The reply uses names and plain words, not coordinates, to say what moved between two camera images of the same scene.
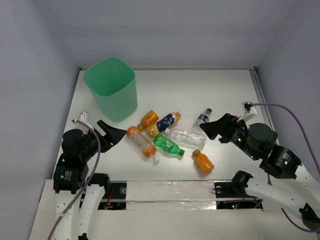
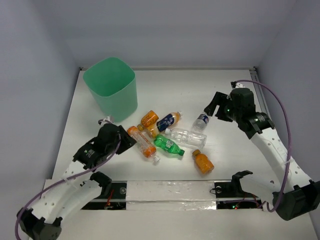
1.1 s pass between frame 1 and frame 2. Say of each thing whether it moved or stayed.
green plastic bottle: stayed
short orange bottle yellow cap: stayed
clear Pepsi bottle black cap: stayed
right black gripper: moved
